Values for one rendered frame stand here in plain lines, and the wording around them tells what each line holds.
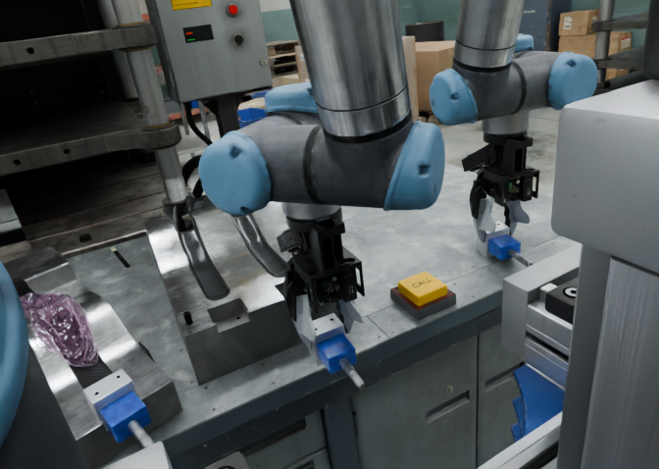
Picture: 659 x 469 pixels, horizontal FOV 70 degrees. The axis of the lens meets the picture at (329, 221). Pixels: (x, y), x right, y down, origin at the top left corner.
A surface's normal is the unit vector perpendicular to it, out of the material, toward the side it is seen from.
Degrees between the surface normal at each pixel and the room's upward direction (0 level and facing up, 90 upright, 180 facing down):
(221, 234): 28
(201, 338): 90
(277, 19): 90
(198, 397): 0
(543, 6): 90
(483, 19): 101
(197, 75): 90
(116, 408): 0
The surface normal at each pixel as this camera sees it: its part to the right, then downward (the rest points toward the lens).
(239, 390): -0.12, -0.90
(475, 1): -0.72, 0.47
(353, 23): 0.05, 0.61
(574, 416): -0.87, 0.29
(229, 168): -0.42, 0.42
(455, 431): 0.44, 0.33
